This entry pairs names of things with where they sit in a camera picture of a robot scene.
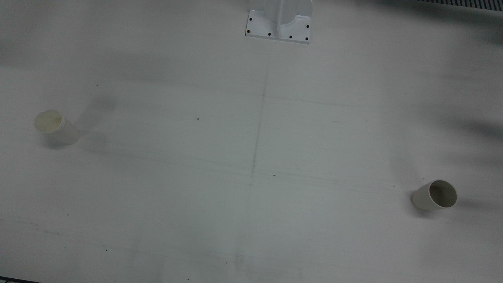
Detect paper cup brown inside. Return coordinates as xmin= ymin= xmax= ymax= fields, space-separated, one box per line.
xmin=411 ymin=180 xmax=458 ymax=211

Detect white paper cup ribbed rim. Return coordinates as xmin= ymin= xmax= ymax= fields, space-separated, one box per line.
xmin=34 ymin=110 xmax=82 ymax=145

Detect black ribbed floor mat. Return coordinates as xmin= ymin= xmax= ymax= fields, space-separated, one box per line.
xmin=417 ymin=0 xmax=503 ymax=10

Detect white metal base bracket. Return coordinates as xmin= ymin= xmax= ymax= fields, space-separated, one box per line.
xmin=245 ymin=0 xmax=313 ymax=44

